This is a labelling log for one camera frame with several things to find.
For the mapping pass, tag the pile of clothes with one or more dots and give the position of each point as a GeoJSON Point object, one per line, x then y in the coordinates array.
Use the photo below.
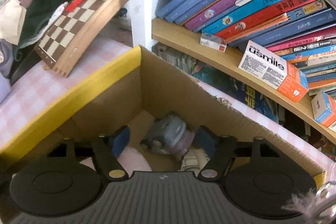
{"type": "Point", "coordinates": [19, 59]}

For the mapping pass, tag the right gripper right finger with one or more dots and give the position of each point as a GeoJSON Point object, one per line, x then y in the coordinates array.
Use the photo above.
{"type": "Point", "coordinates": [220, 151]}

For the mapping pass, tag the white orange usmile box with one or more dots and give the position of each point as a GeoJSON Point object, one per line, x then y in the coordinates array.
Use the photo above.
{"type": "Point", "coordinates": [274, 71]}

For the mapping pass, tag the yellow cardboard box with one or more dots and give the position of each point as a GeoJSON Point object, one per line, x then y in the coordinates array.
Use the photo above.
{"type": "Point", "coordinates": [134, 89]}

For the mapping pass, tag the row of leaning books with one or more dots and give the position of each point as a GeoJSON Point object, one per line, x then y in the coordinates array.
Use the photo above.
{"type": "Point", "coordinates": [262, 14]}

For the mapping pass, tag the grey toy car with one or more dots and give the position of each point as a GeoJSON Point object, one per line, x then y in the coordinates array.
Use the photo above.
{"type": "Point", "coordinates": [169, 135]}

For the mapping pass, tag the clear tape roll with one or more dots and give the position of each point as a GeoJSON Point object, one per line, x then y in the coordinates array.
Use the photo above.
{"type": "Point", "coordinates": [194, 160]}

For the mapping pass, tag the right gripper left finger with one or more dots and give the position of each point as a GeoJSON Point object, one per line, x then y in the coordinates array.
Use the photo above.
{"type": "Point", "coordinates": [106, 150]}

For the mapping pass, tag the pink plush pig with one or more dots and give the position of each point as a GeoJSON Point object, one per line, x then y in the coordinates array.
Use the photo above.
{"type": "Point", "coordinates": [130, 159]}

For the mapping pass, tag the pink checkered table mat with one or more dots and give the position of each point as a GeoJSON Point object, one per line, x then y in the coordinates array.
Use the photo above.
{"type": "Point", "coordinates": [38, 88]}

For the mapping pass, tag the orange white small box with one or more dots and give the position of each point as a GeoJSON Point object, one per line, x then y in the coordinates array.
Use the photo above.
{"type": "Point", "coordinates": [324, 110]}

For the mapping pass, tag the wooden chess board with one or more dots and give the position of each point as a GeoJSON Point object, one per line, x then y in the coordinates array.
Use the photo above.
{"type": "Point", "coordinates": [70, 35]}

